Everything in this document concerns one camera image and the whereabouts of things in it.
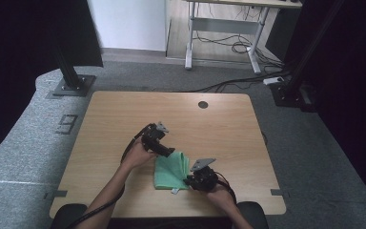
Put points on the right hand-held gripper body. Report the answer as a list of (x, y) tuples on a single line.
[(205, 179)]

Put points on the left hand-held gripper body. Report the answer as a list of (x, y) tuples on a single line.
[(152, 136)]

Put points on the green microfibre cloth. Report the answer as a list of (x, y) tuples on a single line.
[(170, 173)]

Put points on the person's right hand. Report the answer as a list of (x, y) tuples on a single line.
[(224, 198)]

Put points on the person's left hand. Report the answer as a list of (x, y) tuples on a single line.
[(135, 157)]

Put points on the black round table grommet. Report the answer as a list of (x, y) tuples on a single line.
[(203, 104)]

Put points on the black metal stand with base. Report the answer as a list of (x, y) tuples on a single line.
[(294, 92), (73, 84)]

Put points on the white power strip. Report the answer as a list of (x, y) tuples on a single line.
[(273, 80)]

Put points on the dark curtain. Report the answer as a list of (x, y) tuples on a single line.
[(19, 63), (355, 95)]

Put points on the black computer case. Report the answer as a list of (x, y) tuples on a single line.
[(281, 35)]

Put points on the white desk frame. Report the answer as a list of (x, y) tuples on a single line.
[(222, 25)]

